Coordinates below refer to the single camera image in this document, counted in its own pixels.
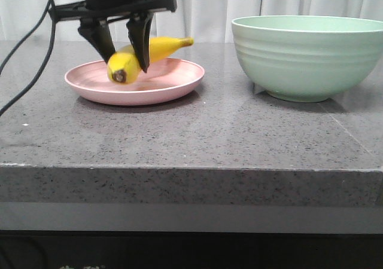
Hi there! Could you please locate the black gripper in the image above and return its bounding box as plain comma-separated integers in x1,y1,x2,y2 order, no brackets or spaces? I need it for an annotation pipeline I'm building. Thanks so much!
49,0,177,72

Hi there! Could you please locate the yellow banana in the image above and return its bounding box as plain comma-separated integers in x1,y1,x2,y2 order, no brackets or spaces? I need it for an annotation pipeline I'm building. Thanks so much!
107,36,194,84

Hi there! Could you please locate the pink plate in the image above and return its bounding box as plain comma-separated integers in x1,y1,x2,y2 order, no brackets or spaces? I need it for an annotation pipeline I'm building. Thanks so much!
65,58,205,106

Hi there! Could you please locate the green bowl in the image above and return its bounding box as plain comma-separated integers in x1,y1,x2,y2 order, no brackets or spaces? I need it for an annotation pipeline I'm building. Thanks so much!
232,15,382,102

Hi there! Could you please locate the white curtain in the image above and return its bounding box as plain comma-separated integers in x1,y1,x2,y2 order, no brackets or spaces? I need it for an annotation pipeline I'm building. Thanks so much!
1,0,382,42

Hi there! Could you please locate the black thin cable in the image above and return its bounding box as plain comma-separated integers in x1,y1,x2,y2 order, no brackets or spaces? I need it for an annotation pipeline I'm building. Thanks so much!
0,0,59,75

